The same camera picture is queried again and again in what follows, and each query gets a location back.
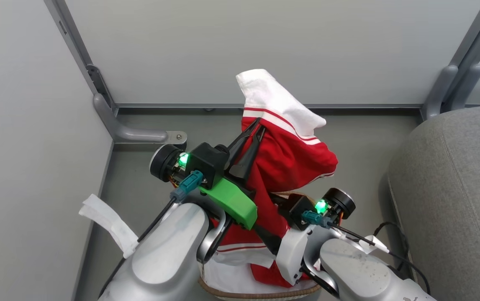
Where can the white basket liner cloth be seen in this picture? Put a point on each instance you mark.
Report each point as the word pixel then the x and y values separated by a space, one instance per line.
pixel 227 278

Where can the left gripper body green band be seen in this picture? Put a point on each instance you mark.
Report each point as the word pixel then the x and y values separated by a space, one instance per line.
pixel 233 202

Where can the grey frame floor rail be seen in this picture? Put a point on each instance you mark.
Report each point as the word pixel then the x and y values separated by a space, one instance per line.
pixel 306 106

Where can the red and white garment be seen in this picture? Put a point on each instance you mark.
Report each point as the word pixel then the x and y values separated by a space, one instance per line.
pixel 290 159

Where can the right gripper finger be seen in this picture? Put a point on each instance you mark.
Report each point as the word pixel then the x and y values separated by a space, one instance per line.
pixel 267 242
pixel 272 239

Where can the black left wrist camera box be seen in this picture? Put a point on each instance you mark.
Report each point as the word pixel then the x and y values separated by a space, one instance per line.
pixel 208 161

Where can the grey fabric sofa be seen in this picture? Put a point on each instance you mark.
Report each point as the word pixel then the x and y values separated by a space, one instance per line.
pixel 453 200

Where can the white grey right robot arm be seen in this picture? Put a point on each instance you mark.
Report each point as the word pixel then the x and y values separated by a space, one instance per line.
pixel 357 267

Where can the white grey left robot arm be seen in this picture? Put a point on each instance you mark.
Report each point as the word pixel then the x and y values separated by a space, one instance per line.
pixel 168 251

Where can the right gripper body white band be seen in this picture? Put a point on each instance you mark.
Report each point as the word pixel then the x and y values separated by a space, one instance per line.
pixel 292 255

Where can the black post bracket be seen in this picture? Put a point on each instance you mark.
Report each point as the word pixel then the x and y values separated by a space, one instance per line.
pixel 97 83

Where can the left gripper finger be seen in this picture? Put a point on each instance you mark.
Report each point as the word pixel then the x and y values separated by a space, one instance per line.
pixel 248 161
pixel 243 137

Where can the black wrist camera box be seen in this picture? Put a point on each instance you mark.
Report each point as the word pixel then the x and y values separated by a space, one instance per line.
pixel 300 207
pixel 208 161

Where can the grey curved frame foot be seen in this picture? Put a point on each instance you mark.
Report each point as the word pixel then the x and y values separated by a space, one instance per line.
pixel 131 133
pixel 438 94
pixel 465 88

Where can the white fabric strip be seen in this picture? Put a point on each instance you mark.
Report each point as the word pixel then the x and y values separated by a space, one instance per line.
pixel 110 221

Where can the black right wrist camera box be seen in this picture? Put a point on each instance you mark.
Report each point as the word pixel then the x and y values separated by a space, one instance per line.
pixel 300 207

